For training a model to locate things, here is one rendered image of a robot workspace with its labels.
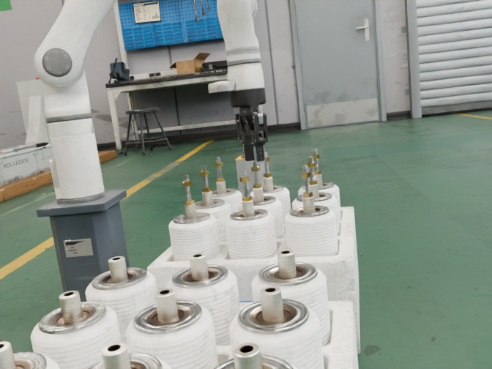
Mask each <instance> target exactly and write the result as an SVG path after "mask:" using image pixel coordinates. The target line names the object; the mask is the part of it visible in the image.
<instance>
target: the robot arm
mask: <svg viewBox="0 0 492 369"><path fill-rule="evenodd" d="M115 3H116V0H65V3H64V6H63V7H62V10H61V12H60V14H59V16H58V18H57V19H56V22H55V23H54V25H53V26H52V28H51V30H50V31H49V32H48V34H47V36H46V38H45V39H44V40H43V42H42V44H41V45H40V47H39V48H38V49H37V52H36V54H35V56H34V68H35V70H36V73H37V74H38V76H39V77H40V80H41V85H42V93H43V97H44V104H45V119H46V122H47V127H48V134H49V138H50V143H51V150H52V155H53V159H51V160H50V166H51V173H52V177H53V185H54V189H55V194H56V200H57V204H79V203H84V202H89V201H95V200H97V199H100V198H103V197H105V191H104V186H103V178H102V173H101V168H100V160H99V155H98V151H97V142H96V138H95V133H94V125H93V121H92V118H91V117H92V112H91V106H90V99H89V92H88V86H87V82H86V73H85V69H84V65H83V62H84V59H85V57H86V53H87V51H88V48H89V45H90V43H91V41H92V37H93V36H94V33H95V32H96V30H97V28H98V26H99V25H100V24H101V22H102V21H103V19H104V18H105V16H106V15H107V14H108V13H109V12H110V10H111V8H112V7H113V5H114V4H115ZM256 13H257V1H256V0H217V14H218V18H219V22H220V27H221V30H222V33H223V38H224V40H225V53H226V59H227V66H228V81H218V82H215V83H210V84H209V86H208V88H209V93H215V92H216V93H218V92H227V91H229V95H230V101H231V107H233V108H238V107H239V113H238V114H235V119H236V128H237V133H238V139H239V141H241V143H242V144H243V150H244V157H245V161H252V160H255V164H263V163H265V162H266V159H265V152H264V144H265V142H268V133H267V115H266V113H260V110H259V107H258V106H259V105H263V104H265V103H266V94H265V87H264V74H263V70H262V67H261V57H260V50H259V44H258V39H257V37H256V35H255V33H254V30H253V19H254V17H255V16H256ZM258 136H260V138H259V137H258Z"/></svg>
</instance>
